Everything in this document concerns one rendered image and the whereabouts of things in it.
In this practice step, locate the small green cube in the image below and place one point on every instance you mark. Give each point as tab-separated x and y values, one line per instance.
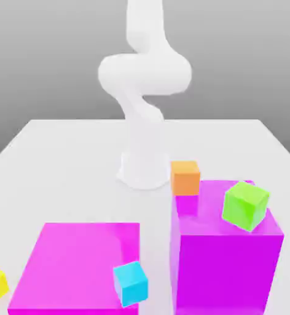
244	205

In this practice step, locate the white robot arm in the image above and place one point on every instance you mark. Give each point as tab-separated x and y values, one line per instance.
145	73

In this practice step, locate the large purple box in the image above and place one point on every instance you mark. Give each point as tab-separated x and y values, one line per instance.
223	265

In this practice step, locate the small orange cube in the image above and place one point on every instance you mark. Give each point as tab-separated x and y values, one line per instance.
185	179

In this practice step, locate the small cyan cube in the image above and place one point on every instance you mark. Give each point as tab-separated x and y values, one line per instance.
131	283

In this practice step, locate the large pink box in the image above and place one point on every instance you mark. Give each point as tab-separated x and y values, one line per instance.
73	265

